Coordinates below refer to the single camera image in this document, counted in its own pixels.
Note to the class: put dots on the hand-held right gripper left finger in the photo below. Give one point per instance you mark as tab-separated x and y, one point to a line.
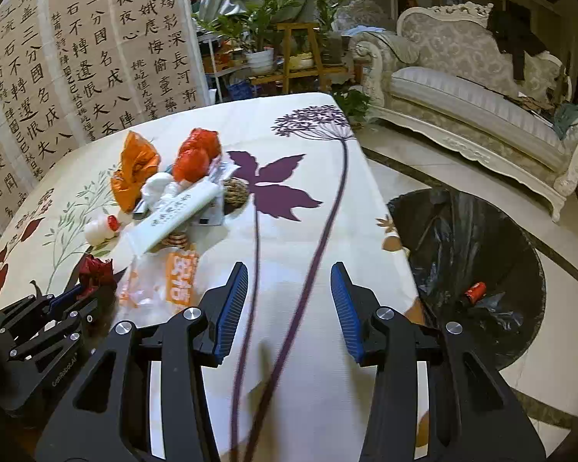
233	308

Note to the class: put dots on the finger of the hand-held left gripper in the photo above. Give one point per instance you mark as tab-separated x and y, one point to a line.
19	310
65	297

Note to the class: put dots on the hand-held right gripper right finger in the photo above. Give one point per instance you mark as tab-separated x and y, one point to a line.
344	313

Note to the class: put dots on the red wrapper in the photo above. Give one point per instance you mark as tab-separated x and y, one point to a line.
98	272

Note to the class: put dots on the clear bag with orange print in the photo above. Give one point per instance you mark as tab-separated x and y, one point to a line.
149	284

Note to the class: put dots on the long white printed packet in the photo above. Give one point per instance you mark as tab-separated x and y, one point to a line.
173	216

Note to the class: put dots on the trash bin with black liner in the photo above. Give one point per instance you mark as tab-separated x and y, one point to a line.
443	250

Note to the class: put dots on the orange plastic bag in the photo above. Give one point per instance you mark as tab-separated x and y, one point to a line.
135	168

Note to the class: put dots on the white printed wrapper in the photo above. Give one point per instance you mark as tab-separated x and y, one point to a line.
211	211

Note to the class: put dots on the brown wicker ball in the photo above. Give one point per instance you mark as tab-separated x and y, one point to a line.
236	192

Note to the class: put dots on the red can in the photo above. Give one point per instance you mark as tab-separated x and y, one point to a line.
474	292

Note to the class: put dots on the white crumpled tissue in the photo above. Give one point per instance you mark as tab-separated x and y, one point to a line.
156	187

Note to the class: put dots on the red plastic bag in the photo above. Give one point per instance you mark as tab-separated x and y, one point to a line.
195	154

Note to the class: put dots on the floral tablecloth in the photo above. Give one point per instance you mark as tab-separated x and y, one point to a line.
197	120

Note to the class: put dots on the small green floor plant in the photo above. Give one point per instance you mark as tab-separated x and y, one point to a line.
354	106

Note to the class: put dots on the blue crate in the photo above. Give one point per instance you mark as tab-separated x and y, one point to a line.
240	91

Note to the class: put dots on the white metal rack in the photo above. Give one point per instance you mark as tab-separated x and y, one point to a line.
215	72

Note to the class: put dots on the calligraphy folding screen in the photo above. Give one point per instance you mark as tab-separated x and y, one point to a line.
77	57

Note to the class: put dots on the potted plant in white pot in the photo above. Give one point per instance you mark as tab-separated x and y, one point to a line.
260	62

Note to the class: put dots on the cream ornate sofa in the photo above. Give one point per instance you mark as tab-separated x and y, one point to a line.
462	91

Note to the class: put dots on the yellow pot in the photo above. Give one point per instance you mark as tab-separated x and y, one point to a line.
301	61

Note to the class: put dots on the wooden step stool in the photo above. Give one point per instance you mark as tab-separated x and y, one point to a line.
296	26

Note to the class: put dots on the teal cloth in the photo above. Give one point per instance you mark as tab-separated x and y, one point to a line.
571	118

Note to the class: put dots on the grey patterned armchair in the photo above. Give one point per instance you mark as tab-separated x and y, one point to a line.
366	14

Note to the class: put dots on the tall green houseplant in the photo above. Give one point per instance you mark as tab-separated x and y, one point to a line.
327	0

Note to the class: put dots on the black garment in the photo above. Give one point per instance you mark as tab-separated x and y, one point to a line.
510	33

